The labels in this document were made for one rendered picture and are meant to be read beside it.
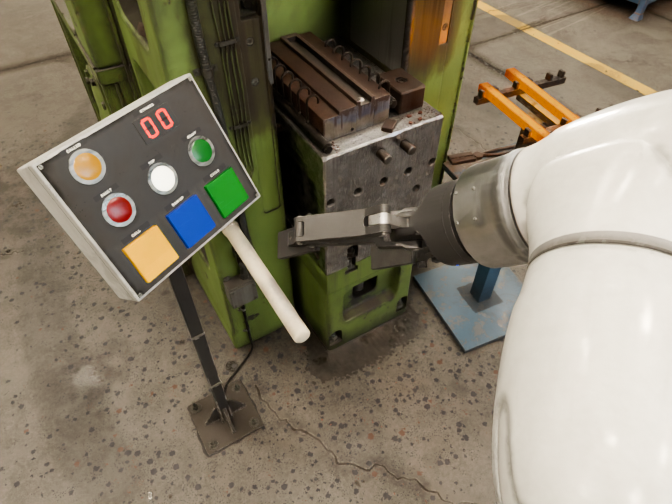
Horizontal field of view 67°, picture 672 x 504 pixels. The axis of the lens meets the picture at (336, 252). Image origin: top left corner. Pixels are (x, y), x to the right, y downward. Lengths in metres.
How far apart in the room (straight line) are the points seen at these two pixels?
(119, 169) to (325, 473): 1.19
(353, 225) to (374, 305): 1.46
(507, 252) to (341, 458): 1.45
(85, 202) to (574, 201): 0.77
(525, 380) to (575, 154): 0.15
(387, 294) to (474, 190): 1.55
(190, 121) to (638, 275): 0.87
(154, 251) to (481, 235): 0.68
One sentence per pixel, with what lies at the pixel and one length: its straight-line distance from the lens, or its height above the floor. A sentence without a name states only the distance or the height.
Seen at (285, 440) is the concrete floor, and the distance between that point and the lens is 1.83.
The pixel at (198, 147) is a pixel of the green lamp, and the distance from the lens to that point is 1.03.
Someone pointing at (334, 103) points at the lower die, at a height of 0.99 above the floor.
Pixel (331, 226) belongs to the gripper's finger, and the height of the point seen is 1.36.
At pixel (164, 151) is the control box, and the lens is 1.00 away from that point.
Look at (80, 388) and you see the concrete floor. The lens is 2.11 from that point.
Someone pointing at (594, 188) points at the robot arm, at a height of 1.49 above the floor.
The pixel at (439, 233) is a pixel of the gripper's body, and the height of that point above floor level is 1.38.
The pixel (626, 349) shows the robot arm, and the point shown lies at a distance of 0.28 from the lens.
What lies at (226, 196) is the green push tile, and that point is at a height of 1.01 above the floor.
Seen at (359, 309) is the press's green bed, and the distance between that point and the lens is 1.89.
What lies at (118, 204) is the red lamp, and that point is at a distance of 0.95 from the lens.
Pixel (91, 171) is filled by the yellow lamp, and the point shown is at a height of 1.16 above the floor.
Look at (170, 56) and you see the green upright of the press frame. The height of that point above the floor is 1.16.
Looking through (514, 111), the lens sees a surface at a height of 0.92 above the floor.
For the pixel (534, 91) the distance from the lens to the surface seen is 1.62.
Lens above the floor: 1.68
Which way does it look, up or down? 47 degrees down
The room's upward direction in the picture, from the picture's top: straight up
